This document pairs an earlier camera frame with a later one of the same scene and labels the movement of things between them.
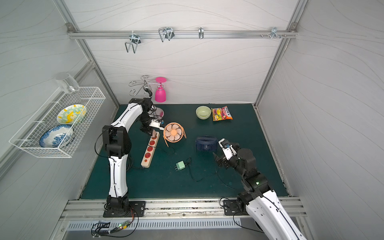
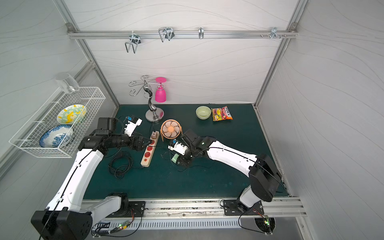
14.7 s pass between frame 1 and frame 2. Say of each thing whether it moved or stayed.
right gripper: moved
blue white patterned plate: stayed
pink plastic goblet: stayed
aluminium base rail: stayed
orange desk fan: stayed
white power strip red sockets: stayed
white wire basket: stayed
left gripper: moved
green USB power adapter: moved
